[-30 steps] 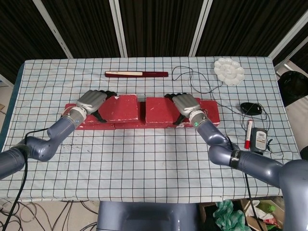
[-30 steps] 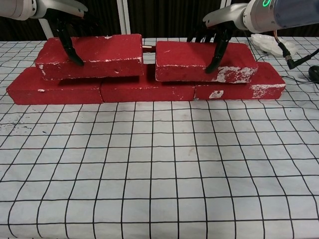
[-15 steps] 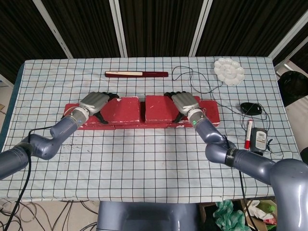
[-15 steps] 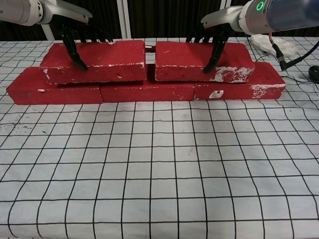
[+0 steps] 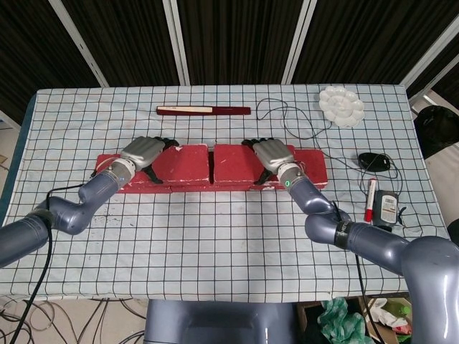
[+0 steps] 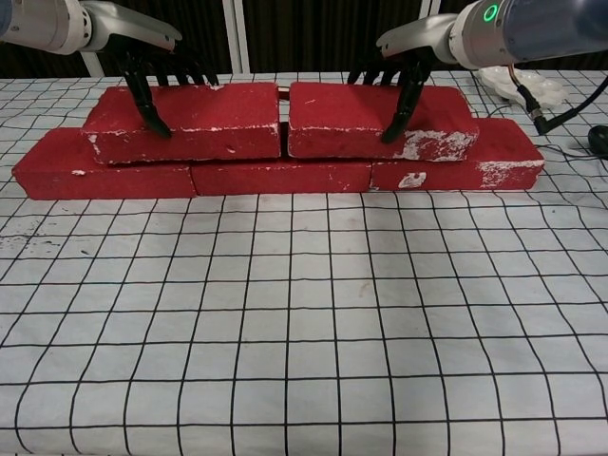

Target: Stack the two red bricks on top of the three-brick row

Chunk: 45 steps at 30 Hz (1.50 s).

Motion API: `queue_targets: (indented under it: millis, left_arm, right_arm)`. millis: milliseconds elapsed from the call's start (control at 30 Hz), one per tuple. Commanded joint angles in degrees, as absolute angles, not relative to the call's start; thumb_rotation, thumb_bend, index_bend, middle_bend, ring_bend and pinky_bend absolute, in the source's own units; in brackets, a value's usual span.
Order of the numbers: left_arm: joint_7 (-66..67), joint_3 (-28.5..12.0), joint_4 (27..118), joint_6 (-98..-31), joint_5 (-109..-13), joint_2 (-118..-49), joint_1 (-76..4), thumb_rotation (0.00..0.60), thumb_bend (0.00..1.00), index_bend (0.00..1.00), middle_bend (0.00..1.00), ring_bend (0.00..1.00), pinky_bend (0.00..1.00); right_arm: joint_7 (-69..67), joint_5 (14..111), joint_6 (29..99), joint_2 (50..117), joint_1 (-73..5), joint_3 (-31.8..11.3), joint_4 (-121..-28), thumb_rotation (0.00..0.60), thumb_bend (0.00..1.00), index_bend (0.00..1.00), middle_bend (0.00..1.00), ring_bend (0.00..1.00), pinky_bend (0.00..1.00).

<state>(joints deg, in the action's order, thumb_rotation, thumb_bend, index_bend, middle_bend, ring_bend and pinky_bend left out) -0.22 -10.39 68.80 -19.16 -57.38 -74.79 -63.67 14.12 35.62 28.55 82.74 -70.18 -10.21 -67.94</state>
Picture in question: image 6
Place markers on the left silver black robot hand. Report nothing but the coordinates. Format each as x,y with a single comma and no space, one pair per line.
138,26

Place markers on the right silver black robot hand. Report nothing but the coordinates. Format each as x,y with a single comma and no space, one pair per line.
418,35

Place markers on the red brick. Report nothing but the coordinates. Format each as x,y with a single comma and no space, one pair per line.
280,178
342,114
214,119
57,176
503,147

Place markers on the white flower paint palette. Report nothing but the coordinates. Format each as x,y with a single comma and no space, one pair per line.
546,90

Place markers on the black computer mouse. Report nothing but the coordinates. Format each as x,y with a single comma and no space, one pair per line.
599,140

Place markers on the checkered light blue tablecloth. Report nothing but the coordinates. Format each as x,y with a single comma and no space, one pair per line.
304,332

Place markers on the white partition frame post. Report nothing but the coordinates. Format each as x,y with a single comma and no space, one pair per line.
433,7
229,38
93,64

